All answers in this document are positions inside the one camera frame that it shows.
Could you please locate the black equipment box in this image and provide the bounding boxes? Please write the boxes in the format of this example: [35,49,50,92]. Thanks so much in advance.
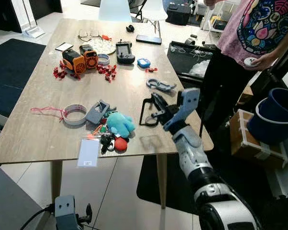
[166,2,192,26]

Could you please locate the white round controller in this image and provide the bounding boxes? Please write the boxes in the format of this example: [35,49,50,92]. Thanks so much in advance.
[243,57,260,67]

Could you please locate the large white tape roll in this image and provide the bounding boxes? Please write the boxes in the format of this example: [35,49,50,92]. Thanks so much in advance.
[62,104,88,126]

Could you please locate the white card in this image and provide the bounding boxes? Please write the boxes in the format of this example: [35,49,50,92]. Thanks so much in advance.
[77,138,101,168]

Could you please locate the dark floor rug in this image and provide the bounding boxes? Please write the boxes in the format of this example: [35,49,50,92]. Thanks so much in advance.
[0,38,47,115]

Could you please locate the person's left hand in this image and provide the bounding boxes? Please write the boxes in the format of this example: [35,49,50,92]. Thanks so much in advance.
[250,52,279,71]

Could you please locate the black loop key ring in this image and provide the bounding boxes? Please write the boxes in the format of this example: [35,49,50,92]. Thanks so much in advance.
[139,98,160,127]

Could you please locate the small white tape roll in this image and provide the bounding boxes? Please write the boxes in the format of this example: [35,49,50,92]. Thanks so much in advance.
[96,54,110,66]

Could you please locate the dark blue bucket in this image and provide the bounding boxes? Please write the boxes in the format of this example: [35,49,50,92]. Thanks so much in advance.
[247,88,288,145]

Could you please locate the taped cardboard box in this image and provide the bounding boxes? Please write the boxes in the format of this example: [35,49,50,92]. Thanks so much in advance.
[229,109,288,168]

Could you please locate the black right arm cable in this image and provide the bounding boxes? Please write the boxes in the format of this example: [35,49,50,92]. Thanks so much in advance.
[198,98,207,140]

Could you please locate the white phone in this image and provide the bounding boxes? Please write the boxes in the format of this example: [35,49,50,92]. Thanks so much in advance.
[55,43,74,52]

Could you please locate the teal plush toy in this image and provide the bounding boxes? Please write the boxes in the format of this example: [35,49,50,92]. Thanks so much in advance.
[106,111,136,138]

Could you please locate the white chair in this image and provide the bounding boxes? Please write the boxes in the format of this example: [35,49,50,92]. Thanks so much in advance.
[98,0,132,22]
[142,0,168,39]

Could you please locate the white plastic bag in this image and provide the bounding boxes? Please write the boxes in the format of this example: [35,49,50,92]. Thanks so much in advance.
[189,60,209,77]

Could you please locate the red clips pile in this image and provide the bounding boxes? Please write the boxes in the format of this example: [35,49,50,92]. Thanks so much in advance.
[96,64,118,83]
[53,65,80,80]

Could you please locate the black cabinet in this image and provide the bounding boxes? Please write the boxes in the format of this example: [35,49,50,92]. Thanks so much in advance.
[0,0,24,33]

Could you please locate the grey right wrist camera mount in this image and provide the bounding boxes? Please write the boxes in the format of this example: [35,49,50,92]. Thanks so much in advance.
[163,88,201,132]

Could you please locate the person in pink shirt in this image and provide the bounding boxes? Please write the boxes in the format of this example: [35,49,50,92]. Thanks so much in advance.
[199,0,288,135]

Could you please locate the small blue device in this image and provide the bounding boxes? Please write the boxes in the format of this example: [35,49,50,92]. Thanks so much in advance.
[137,58,151,69]

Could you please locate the patterned round plate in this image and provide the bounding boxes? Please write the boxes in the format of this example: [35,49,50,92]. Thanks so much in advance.
[88,38,117,56]

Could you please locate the black office chair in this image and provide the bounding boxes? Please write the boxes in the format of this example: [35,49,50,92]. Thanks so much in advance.
[130,0,149,21]

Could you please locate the black handheld controller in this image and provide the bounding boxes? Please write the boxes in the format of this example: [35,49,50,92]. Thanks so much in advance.
[116,41,135,65]

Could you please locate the grey carabiner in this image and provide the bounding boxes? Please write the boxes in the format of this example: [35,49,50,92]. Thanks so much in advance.
[146,79,177,92]

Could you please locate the grey panel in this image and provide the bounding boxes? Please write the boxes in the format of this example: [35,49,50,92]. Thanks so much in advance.
[0,163,51,230]

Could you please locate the black smartphone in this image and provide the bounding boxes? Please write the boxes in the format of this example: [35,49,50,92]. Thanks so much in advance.
[136,35,162,45]

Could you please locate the red ball pendant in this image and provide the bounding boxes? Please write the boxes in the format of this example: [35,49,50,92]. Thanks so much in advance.
[114,137,129,153]

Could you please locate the small brown cardboard box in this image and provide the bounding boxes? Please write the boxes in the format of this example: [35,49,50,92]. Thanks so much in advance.
[238,85,255,106]

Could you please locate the black floor mat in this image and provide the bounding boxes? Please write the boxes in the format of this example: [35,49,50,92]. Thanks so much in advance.
[137,153,288,230]

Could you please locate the wooden table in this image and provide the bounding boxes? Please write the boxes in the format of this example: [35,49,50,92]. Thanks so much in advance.
[0,18,215,209]

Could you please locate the white stand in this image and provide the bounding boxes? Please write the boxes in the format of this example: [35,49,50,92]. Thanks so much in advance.
[12,0,46,39]

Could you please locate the orange black device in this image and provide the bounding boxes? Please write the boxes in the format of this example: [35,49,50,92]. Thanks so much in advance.
[62,49,86,74]
[79,45,98,69]

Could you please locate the orange lanyard clip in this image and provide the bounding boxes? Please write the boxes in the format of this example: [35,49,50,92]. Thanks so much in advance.
[85,126,108,140]

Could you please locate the black open case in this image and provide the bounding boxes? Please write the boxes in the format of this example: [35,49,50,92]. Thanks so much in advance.
[167,41,221,87]

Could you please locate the grey plastic frame box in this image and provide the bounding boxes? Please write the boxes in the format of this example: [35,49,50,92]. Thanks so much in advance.
[85,99,111,125]

